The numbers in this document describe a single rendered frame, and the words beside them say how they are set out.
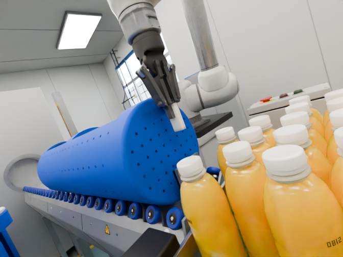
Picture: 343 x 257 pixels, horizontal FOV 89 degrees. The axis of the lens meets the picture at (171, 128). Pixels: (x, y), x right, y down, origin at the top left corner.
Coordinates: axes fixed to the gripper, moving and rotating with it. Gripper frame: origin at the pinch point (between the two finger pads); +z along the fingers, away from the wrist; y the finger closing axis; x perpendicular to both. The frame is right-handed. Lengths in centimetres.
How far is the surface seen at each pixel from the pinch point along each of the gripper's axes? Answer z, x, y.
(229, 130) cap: 5.9, -13.1, -1.2
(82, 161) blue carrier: 2.5, 25.9, -15.4
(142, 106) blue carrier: -5.5, 4.1, -5.5
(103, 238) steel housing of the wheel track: 32, 38, -16
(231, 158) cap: 6.8, -17.5, -13.1
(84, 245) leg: 60, 103, -8
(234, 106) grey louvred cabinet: 25, 57, 186
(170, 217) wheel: 19.5, 1.1, -12.7
